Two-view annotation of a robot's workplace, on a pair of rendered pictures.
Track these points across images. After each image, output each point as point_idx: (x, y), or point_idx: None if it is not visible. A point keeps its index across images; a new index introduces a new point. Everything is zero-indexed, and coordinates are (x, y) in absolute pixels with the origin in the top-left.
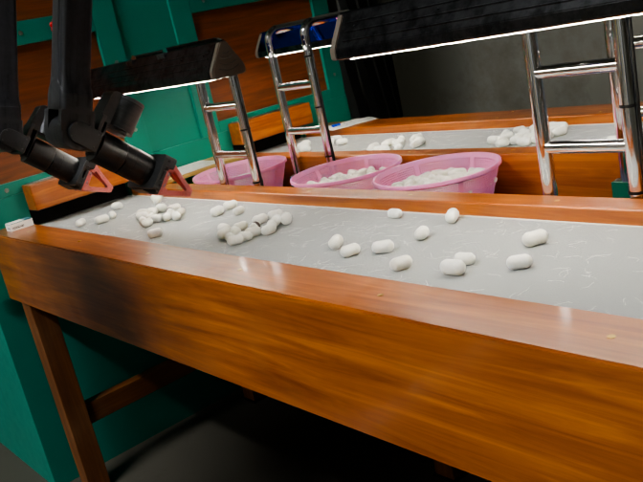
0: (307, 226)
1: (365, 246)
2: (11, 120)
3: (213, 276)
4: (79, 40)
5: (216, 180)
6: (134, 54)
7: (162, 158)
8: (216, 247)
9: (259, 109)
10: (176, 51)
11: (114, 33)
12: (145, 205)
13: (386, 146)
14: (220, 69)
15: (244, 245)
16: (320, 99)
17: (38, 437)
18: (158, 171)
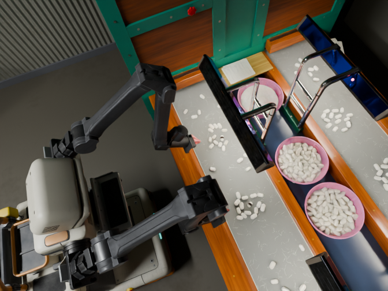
0: (268, 220)
1: (281, 273)
2: (163, 142)
3: (224, 275)
4: (197, 222)
5: (247, 111)
6: (230, 13)
7: (220, 221)
8: (232, 213)
9: (287, 28)
10: (246, 129)
11: (222, 6)
12: (213, 103)
13: (329, 125)
14: (261, 171)
15: (242, 222)
16: (310, 108)
17: None
18: (217, 224)
